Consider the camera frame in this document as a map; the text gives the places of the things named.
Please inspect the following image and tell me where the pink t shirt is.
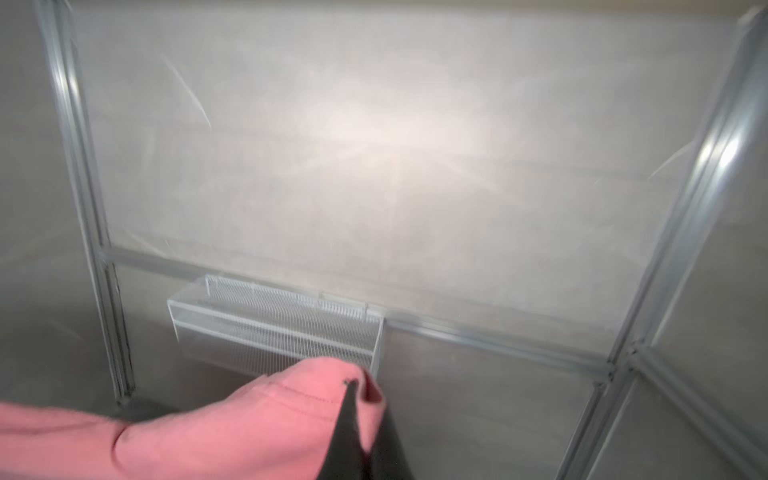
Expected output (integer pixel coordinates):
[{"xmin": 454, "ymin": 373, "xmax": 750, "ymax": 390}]
[{"xmin": 1, "ymin": 357, "xmax": 387, "ymax": 479}]

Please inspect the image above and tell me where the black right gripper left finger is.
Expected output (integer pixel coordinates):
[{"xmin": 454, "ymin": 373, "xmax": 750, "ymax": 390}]
[{"xmin": 317, "ymin": 380, "xmax": 368, "ymax": 480}]

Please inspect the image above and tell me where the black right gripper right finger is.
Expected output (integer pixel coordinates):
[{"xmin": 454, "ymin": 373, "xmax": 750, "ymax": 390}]
[{"xmin": 367, "ymin": 407, "xmax": 414, "ymax": 480}]

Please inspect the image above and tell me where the white wire mesh basket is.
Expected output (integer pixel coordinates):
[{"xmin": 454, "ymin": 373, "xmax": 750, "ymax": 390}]
[{"xmin": 167, "ymin": 274, "xmax": 385, "ymax": 377}]

